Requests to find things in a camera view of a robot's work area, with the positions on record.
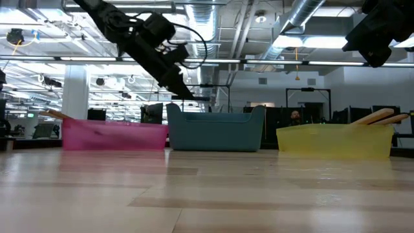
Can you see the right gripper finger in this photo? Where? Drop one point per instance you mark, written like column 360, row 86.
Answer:
column 372, row 35
column 378, row 58

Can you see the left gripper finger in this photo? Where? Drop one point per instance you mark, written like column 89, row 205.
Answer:
column 171, row 86
column 178, row 79

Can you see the long labelled wooden fork spatula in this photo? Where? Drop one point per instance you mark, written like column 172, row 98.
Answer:
column 372, row 116

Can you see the light wooden slotted spatula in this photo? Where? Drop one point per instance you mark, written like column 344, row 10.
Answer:
column 55, row 114

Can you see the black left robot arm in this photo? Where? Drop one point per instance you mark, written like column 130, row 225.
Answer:
column 97, row 13

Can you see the black computer monitor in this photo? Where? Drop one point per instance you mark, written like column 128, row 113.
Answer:
column 360, row 114
column 96, row 114
column 386, row 108
column 340, row 116
column 152, row 113

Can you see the ceiling light panel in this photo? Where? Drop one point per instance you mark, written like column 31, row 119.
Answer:
column 310, row 42

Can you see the teal plastic bin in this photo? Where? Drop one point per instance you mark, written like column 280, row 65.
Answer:
column 213, row 132

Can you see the pink plastic bin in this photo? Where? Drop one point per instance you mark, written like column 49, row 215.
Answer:
column 113, row 134

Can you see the yellow plastic bin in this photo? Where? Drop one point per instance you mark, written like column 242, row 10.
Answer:
column 336, row 142

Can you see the white building pillar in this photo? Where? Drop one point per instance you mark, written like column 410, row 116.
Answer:
column 75, row 97

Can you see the long ceiling light strip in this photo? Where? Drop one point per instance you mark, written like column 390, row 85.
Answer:
column 275, row 61

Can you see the seated person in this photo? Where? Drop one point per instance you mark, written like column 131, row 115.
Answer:
column 295, row 118

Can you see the black partition panel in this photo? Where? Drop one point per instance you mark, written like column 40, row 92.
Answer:
column 275, row 129

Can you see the corrugated silver ceiling duct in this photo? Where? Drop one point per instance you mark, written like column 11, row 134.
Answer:
column 202, row 19

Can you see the smooth silver ceiling duct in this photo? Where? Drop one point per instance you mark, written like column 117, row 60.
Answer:
column 300, row 13

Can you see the black metal stand frame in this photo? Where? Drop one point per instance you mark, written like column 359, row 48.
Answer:
column 307, row 89

